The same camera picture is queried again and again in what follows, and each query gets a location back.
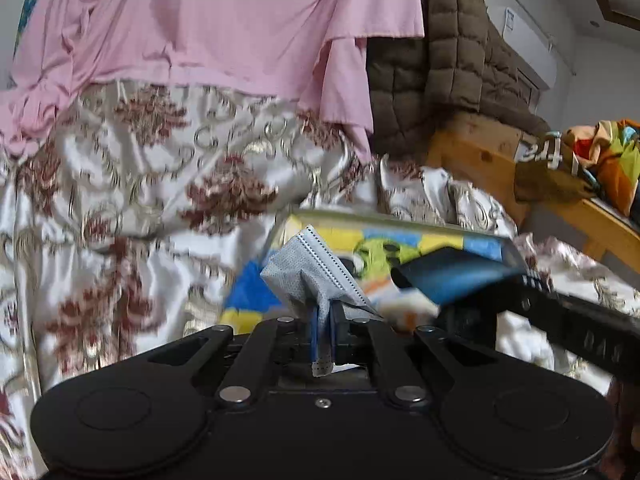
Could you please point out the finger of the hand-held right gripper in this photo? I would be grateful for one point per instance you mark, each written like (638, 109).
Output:
(460, 275)
(470, 322)

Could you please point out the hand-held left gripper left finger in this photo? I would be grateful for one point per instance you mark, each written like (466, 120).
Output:
(316, 332)

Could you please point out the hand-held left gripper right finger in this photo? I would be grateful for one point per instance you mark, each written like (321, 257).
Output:
(340, 335)

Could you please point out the grey face mask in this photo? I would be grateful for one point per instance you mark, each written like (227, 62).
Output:
(300, 275)

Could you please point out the cartoon print box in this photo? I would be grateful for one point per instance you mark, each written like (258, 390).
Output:
(340, 240)

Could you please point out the person's right hand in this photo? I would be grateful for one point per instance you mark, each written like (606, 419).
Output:
(627, 430)

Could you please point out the white cloth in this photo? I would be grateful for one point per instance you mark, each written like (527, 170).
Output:
(415, 310)

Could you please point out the brown printed cloth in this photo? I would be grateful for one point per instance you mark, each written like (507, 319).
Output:
(545, 180)

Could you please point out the colourful patterned cloth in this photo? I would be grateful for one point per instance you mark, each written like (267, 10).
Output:
(615, 160)

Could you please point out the brown quilted jacket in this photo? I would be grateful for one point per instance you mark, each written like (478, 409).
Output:
(450, 60)

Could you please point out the white air conditioner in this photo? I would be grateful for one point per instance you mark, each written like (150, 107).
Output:
(530, 50)

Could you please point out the floral satin blanket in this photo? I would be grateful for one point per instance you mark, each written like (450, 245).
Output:
(100, 210)

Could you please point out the pink bed sheet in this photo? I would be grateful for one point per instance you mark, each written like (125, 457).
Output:
(200, 20)

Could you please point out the wooden bed frame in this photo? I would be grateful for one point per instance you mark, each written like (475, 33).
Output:
(475, 155)

